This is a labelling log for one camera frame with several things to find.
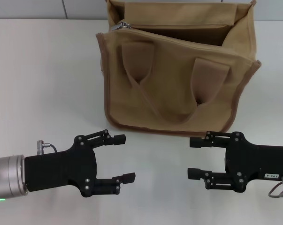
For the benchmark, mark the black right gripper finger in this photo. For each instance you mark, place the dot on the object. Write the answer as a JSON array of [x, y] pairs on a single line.
[[195, 173], [198, 142]]

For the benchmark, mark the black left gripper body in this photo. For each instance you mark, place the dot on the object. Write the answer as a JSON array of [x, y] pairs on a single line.
[[61, 167]]

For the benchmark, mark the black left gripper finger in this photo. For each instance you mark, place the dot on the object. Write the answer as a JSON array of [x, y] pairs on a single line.
[[126, 177], [117, 139]]

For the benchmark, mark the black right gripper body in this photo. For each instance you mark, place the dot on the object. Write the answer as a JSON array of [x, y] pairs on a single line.
[[254, 161]]

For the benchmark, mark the khaki canvas food bag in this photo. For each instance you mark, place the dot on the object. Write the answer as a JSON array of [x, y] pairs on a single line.
[[169, 77]]

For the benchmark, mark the silver metal zipper pull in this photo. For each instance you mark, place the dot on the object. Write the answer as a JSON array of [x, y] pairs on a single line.
[[119, 25]]

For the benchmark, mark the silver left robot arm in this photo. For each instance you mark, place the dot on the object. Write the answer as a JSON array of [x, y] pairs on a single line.
[[5, 175]]

